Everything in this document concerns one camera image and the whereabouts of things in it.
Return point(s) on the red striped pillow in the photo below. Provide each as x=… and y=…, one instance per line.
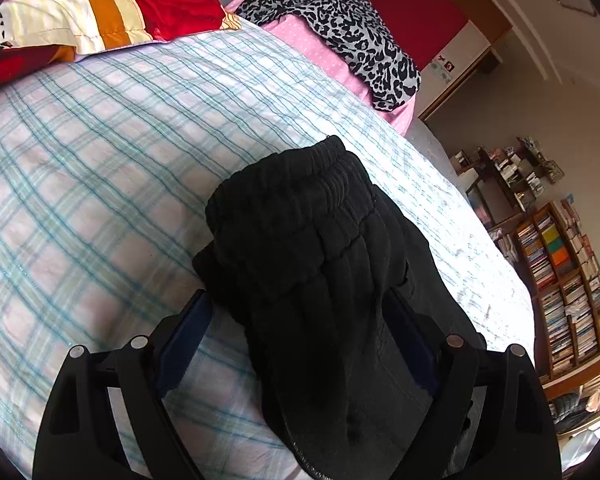
x=130, y=5

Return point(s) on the pink dotted blanket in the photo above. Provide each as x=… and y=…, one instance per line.
x=325, y=60

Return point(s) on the leopard print cloth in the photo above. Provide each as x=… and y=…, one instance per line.
x=345, y=25

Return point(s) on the wooden desk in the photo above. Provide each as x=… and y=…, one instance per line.
x=485, y=200

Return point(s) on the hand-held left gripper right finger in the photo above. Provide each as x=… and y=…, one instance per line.
x=411, y=342

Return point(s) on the bed with plaid sheet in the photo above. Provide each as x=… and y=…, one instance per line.
x=105, y=185

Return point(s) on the wooden bookshelf with books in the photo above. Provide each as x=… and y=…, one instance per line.
x=560, y=285

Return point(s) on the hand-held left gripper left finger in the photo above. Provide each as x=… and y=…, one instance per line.
x=180, y=342

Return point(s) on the small cluttered wooden shelf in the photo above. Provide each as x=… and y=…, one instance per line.
x=520, y=170

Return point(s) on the black pants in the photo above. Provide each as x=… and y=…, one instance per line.
x=305, y=260

